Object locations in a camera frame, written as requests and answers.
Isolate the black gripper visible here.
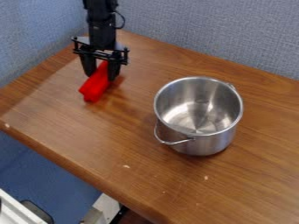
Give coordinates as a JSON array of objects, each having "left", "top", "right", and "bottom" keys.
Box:
[{"left": 70, "top": 36, "right": 129, "bottom": 81}]

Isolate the red rectangular block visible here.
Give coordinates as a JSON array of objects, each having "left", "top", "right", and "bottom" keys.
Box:
[{"left": 78, "top": 61, "right": 110, "bottom": 102}]

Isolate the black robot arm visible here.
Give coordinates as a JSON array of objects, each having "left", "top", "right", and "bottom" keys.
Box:
[{"left": 70, "top": 0, "right": 129, "bottom": 81}]

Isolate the stainless steel pot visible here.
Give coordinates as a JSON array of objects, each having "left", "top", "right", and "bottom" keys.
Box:
[{"left": 153, "top": 76, "right": 244, "bottom": 156}]

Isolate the white table leg base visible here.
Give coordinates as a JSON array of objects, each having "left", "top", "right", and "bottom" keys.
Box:
[{"left": 78, "top": 193, "right": 120, "bottom": 224}]

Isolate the white furniture piece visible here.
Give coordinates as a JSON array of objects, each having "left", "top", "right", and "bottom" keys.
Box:
[{"left": 0, "top": 188, "right": 46, "bottom": 224}]

